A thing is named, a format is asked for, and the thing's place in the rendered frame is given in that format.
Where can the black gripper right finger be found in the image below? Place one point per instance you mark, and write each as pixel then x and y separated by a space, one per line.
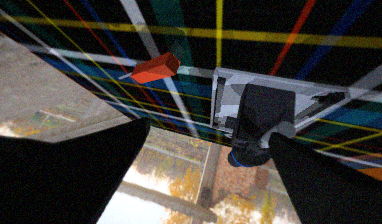
pixel 323 190

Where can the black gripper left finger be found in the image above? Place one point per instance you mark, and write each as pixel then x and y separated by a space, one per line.
pixel 72 181

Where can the orange open tray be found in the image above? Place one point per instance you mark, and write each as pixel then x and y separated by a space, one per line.
pixel 375 172

